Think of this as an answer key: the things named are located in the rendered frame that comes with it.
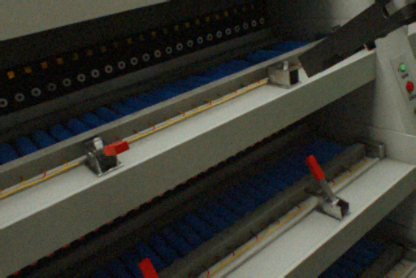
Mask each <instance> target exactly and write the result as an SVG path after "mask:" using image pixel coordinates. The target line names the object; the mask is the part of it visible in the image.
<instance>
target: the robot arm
mask: <svg viewBox="0 0 416 278"><path fill-rule="evenodd" d="M412 23H416V0H378V1H377V2H375V3H373V4H372V5H371V6H369V7H368V8H366V9H365V10H364V11H362V12H361V13H360V14H358V15H356V16H355V17H353V18H352V19H351V20H350V21H349V22H347V23H346V24H344V25H342V26H340V25H339V24H338V25H336V26H334V27H332V28H331V30H332V31H333V32H331V33H330V35H329V36H328V37H327V38H326V39H323V40H322V41H320V42H319V43H318V44H317V45H315V46H314V47H311V48H310V49H308V50H307V51H306V52H305V53H302V54H301V55H300V56H297V58H298V59H299V61H300V64H301V65H302V68H303V70H304V71H305V73H306V75H307V76H308V78H311V77H312V76H315V75H317V74H318V73H322V72H324V71H325V70H327V69H328V68H330V67H333V66H334V65H336V64H338V63H339V62H342V61H344V60H345V59H347V58H349V57H350V56H353V55H354V54H357V53H358V52H359V51H361V50H364V49H365V46H366V48H367V50H368V51H370V50H373V49H374V48H377V47H376V45H375V40H376V39H380V38H384V37H387V35H388V34H389V33H391V32H393V31H395V30H397V29H398V28H400V27H402V26H408V25H411V24H412ZM364 45H365V46H364Z"/></svg>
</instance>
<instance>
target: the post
mask: <svg viewBox="0 0 416 278"><path fill-rule="evenodd" d="M265 4H266V15H267V21H268V25H269V27H271V33H272V36H282V41H283V33H282V19H352V18H353V17H355V16H356V15H358V14H360V13H361V12H362V11H364V10H365V9H366V8H368V7H369V6H370V3H369V0H265ZM375 45H376V47H377V48H375V79H373V80H371V81H370V82H367V83H366V84H364V85H362V86H360V87H359V88H356V89H355V90H352V91H350V93H347V94H345V95H344V96H342V97H340V98H338V99H336V100H334V102H330V103H328V104H327V105H325V106H323V107H320V108H319V109H318V110H316V111H314V112H312V113H309V114H308V115H307V116H305V122H306V123H307V124H308V129H309V130H313V131H315V132H319V125H318V115H317V113H321V114H324V115H329V116H334V117H336V118H340V119H347V120H350V121H353V122H358V123H360V124H368V125H370V126H373V127H376V128H384V129H387V130H392V131H394V132H399V133H404V134H407V135H410V136H416V130H415V127H414V123H413V121H412V118H411V116H410V113H409V109H408V107H407V105H406V101H405V99H404V97H403V93H402V91H401V87H400V85H399V82H398V81H397V76H396V74H395V71H394V68H393V67H392V62H391V60H390V59H393V58H395V57H397V56H398V55H400V54H403V53H405V58H406V60H407V62H408V64H409V69H410V70H411V74H412V77H413V78H414V83H415V85H416V61H415V59H414V54H413V52H412V50H411V47H410V44H409V40H408V38H407V36H406V34H405V30H404V28H403V26H402V27H400V28H398V29H397V30H395V31H393V32H391V33H389V34H388V35H387V37H384V38H380V39H376V40H375ZM384 218H385V219H389V220H391V221H393V222H395V223H397V224H400V225H402V226H403V227H407V228H409V229H412V230H414V231H415V232H416V189H415V190H414V191H413V192H412V193H410V194H409V195H408V196H407V197H406V198H404V199H403V201H401V202H400V204H397V206H396V207H395V208H394V209H392V210H391V211H390V212H389V213H388V214H386V215H385V216H384Z"/></svg>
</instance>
